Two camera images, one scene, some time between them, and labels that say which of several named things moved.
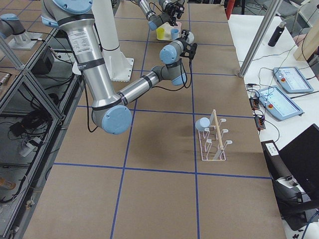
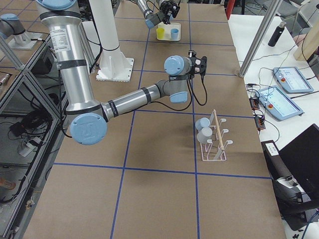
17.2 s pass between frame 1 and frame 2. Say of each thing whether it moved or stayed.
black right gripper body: moved
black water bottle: stayed
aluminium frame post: stayed
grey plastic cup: moved
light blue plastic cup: stayed
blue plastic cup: stayed
